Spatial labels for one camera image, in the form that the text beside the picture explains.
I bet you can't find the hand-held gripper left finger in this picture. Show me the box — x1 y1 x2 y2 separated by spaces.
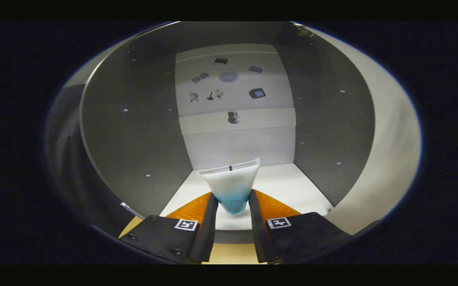
118 192 219 265

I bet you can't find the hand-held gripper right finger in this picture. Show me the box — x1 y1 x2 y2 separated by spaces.
248 189 353 265

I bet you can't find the white blue tube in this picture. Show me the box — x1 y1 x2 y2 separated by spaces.
198 158 261 216

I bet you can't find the grey cabinet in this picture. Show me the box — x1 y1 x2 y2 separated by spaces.
80 21 376 245

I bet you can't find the black backdrop cloth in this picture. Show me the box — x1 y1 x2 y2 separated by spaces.
45 83 126 239

